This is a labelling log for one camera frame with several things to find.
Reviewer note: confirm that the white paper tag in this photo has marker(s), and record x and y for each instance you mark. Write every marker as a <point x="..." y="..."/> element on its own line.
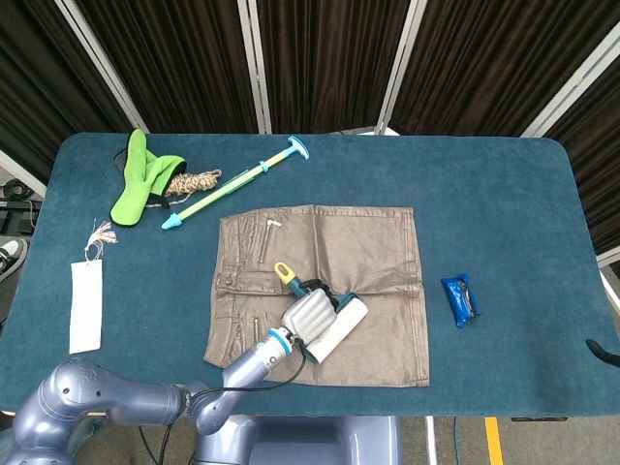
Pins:
<point x="86" y="310"/>

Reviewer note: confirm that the white red thread tassel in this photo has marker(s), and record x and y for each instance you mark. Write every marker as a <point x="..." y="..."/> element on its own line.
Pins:
<point x="104" y="236"/>

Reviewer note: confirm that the green microfibre mitt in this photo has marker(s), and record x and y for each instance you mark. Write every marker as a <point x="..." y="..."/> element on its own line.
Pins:
<point x="131" y="194"/>

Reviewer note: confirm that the grey robot torso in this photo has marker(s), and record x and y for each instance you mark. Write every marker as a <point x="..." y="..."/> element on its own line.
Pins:
<point x="300" y="441"/>

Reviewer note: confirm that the dark brown pleated curtain panel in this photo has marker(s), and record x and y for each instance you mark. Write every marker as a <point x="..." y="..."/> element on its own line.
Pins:
<point x="596" y="160"/>
<point x="179" y="63"/>
<point x="484" y="63"/>
<point x="329" y="63"/>
<point x="34" y="77"/>

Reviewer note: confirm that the blue plush table cover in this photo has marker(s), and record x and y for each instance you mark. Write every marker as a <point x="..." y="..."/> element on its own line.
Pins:
<point x="484" y="194"/>

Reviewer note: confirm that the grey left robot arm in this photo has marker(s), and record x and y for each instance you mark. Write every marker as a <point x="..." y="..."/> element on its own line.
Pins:
<point x="121" y="392"/>

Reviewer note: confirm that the green blue tube pump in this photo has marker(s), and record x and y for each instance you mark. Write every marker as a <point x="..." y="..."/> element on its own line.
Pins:
<point x="218" y="194"/>

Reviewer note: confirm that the black curved robot part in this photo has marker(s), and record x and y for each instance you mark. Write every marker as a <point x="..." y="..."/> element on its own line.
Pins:
<point x="603" y="352"/>

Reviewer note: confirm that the white partition frame post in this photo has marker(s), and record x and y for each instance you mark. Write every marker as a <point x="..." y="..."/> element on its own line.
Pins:
<point x="571" y="89"/>
<point x="399" y="68"/>
<point x="21" y="172"/>
<point x="254" y="63"/>
<point x="104" y="63"/>

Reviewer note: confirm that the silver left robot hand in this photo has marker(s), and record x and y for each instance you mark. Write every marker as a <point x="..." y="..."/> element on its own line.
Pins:
<point x="310" y="317"/>

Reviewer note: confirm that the teal lint roller white roll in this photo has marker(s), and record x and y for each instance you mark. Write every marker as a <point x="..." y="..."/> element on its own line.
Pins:
<point x="346" y="319"/>

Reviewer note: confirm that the brown coated skirt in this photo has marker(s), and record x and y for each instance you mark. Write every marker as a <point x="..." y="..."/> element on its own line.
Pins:
<point x="368" y="252"/>

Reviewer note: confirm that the blue snack packet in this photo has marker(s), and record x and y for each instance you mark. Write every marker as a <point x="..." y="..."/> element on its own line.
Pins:
<point x="457" y="300"/>

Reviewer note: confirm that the white black sneaker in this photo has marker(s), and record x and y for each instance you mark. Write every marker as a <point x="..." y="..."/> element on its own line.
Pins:
<point x="12" y="254"/>

